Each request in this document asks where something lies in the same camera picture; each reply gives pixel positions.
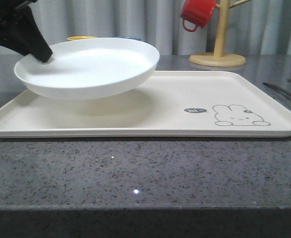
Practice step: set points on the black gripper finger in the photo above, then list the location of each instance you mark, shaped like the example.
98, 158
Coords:
27, 37
4, 37

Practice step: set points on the white round plate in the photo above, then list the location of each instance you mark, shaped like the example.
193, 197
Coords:
89, 69

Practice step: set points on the yellow mug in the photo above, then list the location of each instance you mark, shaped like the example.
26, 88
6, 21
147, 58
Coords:
73, 38

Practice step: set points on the blue mug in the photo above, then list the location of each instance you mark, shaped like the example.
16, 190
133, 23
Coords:
129, 37

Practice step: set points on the red mug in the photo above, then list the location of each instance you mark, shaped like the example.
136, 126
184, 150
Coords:
197, 12

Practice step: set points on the wooden mug tree stand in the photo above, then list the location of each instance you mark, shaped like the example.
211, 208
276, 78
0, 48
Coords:
218, 58

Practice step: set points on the cream rabbit tray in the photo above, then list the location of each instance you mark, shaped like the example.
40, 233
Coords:
170, 103

